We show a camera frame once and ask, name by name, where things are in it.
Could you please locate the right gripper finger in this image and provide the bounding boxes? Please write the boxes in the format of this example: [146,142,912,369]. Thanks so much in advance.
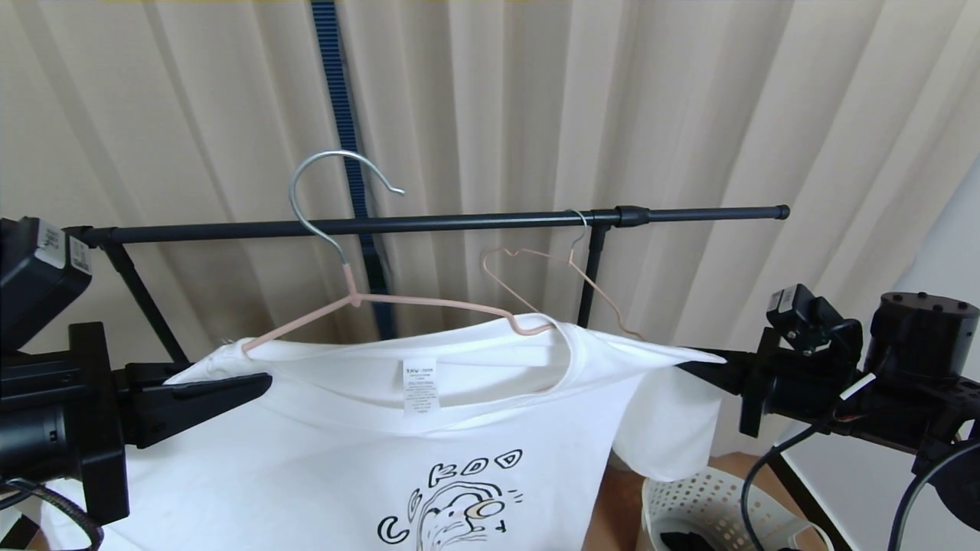
[714,350,759,374]
[678,364,743,397]

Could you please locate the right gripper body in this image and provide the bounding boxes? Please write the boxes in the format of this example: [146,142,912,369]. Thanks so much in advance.
[739,325,867,439]

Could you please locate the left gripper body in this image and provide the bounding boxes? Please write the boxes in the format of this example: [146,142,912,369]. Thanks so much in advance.
[0,321,131,526]

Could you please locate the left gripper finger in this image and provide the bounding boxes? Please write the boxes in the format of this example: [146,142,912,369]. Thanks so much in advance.
[130,373,273,449]
[115,361,178,385]

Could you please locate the white printed t-shirt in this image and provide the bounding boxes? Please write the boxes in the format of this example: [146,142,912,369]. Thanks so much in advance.
[38,312,727,551]

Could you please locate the black garment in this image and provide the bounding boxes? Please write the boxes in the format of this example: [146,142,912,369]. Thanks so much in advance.
[660,528,724,551]

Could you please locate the pink clothes hanger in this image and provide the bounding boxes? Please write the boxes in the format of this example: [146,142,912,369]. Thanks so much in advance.
[481,208,645,341]
[241,150,558,357]

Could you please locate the white laundry basket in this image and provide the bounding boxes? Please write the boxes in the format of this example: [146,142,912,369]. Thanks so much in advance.
[642,467,835,551]

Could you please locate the black clothes rack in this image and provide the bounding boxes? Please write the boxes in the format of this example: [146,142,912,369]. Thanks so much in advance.
[61,204,791,367]

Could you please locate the beige curtain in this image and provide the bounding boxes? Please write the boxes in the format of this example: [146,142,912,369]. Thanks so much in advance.
[0,0,384,368]
[337,0,980,468]

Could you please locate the window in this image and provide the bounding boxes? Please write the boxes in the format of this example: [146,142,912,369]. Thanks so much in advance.
[310,0,399,341]

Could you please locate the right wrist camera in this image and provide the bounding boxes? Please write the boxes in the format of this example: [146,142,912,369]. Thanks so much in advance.
[766,285,864,364]

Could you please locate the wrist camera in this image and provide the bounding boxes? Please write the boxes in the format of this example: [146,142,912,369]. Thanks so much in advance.
[766,285,864,364]
[0,217,94,353]

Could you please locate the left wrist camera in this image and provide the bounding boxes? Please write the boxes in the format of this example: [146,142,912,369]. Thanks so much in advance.
[0,217,94,353]

